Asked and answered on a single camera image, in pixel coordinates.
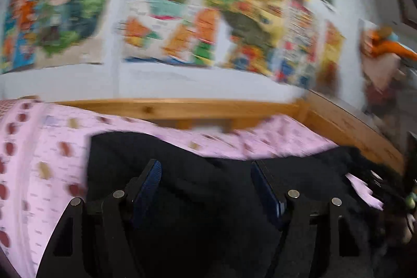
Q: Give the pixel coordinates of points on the wooden bed frame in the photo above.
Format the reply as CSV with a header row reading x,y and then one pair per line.
x,y
195,110

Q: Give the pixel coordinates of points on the orange cloth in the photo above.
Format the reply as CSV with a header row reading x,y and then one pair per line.
x,y
391,46

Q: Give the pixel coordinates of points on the group of colourful wall drawings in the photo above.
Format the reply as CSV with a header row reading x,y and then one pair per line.
x,y
179,4

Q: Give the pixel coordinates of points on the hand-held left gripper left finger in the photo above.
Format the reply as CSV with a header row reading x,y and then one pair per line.
x,y
149,183

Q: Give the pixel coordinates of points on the pink apple-print blanket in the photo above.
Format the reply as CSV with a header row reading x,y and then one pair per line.
x,y
42,151

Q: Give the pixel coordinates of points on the black padded jacket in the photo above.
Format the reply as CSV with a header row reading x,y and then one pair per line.
x,y
208,222

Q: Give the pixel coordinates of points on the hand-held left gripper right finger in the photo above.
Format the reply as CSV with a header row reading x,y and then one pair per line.
x,y
267,190

